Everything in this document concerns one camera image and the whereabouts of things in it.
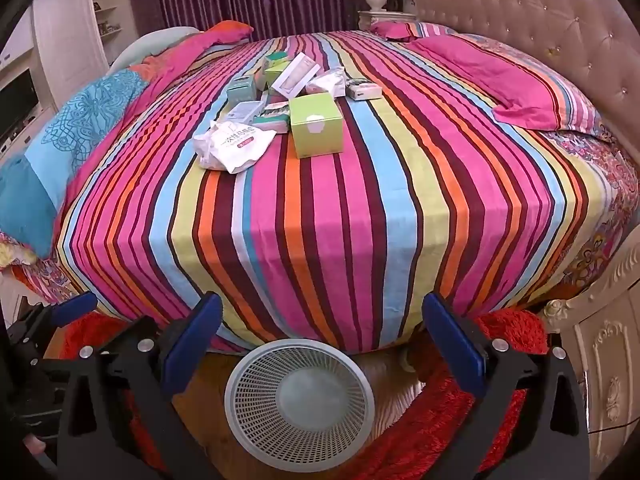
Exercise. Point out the flat white box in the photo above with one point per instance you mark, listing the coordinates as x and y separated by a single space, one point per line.
245 111

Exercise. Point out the white wardrobe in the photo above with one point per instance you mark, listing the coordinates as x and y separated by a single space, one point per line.
75 35

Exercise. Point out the large green box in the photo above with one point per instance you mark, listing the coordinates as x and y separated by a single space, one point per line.
316 127

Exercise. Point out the small pink striped pillow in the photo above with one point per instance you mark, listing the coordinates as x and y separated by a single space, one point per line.
400 29

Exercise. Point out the pink orange pillow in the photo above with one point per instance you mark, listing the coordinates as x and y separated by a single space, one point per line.
200 45

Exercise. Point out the light green pillow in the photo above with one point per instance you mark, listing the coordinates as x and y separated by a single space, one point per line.
145 42

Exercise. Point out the tall white box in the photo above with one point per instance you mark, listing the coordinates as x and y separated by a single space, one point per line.
295 77

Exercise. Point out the white plastic packet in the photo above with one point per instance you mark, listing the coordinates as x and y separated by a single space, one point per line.
235 149

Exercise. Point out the small green teal-topped box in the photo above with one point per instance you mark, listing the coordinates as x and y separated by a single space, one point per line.
274 66

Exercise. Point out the small white box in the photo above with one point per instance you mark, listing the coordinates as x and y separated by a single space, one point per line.
364 91

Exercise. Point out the black television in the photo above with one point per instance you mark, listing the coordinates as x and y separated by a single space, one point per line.
17 100

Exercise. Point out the blue patterned blanket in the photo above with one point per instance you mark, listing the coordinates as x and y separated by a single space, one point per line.
65 130

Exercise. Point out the teal topped small box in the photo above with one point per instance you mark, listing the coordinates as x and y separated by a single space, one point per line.
271 120

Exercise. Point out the tufted beige headboard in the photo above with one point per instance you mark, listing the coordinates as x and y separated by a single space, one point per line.
525 5

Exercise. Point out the white mesh wastebasket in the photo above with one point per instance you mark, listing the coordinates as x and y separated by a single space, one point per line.
299 405

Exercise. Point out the white television cabinet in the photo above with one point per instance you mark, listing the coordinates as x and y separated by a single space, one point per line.
20 60

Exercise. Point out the white vase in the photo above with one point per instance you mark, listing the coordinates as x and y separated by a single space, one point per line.
376 1

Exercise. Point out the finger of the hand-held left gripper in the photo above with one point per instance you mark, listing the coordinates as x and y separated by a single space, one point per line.
75 306

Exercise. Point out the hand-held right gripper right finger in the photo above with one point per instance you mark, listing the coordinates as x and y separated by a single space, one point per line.
457 350

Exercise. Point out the large pink pillow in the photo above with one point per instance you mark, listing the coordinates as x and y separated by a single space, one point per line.
495 77

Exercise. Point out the crumpled white pink packet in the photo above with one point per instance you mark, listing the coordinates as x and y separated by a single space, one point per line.
336 80

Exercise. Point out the cream ornate footboard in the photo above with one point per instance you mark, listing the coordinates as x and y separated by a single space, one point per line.
605 360

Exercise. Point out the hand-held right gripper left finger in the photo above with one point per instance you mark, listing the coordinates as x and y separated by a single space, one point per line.
192 345

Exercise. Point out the white nightstand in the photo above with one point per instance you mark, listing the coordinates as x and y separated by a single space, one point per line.
385 17

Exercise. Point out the red shaggy rug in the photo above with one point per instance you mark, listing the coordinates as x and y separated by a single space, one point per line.
430 435

